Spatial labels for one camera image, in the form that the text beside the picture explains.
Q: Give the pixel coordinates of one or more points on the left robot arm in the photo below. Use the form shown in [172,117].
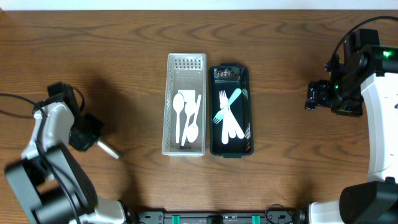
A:
[49,184]

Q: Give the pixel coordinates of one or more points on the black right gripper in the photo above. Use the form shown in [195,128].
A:
[315,95]

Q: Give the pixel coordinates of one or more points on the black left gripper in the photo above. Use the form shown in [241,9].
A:
[92,134]

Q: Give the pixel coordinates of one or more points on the white plastic fork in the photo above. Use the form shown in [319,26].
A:
[227,117]
[224,133]
[235,126]

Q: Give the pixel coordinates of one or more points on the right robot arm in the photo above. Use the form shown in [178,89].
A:
[366,82]

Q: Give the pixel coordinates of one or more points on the light blue plastic fork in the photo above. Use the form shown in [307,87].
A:
[219,116]

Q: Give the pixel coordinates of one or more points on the black aluminium mounting rail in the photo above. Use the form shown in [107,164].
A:
[274,214]

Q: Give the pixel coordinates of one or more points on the white plastic spoon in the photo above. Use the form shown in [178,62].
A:
[189,111]
[193,128]
[107,149]
[178,104]

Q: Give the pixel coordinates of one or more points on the black perforated plastic basket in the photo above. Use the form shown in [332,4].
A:
[228,77]

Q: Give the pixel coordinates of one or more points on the clear perforated plastic basket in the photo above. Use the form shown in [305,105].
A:
[186,74]

